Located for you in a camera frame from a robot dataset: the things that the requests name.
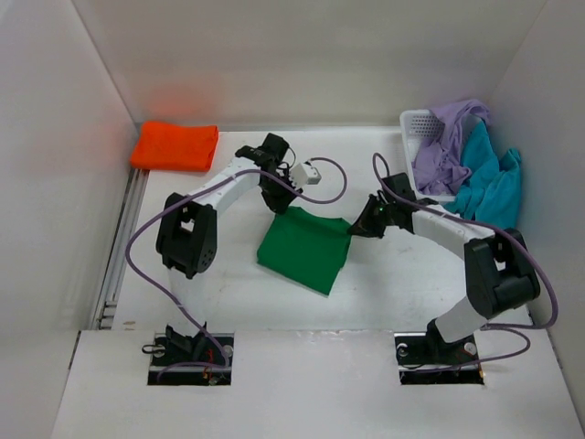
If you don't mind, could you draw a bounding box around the green t shirt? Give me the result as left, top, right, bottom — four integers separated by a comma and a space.
257, 207, 351, 296

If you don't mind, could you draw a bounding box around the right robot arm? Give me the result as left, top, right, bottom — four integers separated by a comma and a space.
347, 173, 540, 367

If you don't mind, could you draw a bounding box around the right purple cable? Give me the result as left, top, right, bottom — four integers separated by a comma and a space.
371, 152, 559, 371

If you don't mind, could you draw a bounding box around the purple cable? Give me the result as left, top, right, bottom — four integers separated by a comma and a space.
124, 157, 348, 383
371, 152, 559, 371

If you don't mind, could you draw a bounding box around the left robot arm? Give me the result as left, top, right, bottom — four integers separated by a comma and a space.
155, 134, 296, 280

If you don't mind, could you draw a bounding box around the white laundry basket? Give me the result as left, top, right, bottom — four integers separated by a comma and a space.
399, 110, 455, 204

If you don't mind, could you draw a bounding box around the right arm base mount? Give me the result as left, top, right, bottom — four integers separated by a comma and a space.
394, 332, 484, 385

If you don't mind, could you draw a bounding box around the orange t shirt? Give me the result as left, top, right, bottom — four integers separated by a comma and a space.
130, 121, 219, 172

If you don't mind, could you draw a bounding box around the teal t shirt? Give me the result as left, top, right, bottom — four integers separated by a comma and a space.
444, 122, 522, 229

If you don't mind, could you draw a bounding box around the lilac t shirt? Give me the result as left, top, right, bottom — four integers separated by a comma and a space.
412, 99, 490, 196

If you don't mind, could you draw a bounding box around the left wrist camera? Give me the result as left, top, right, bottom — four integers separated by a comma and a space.
289, 162, 322, 189

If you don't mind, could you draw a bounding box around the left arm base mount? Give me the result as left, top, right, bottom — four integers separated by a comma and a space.
141, 334, 235, 387

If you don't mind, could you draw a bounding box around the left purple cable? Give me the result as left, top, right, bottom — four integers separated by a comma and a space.
124, 157, 348, 383

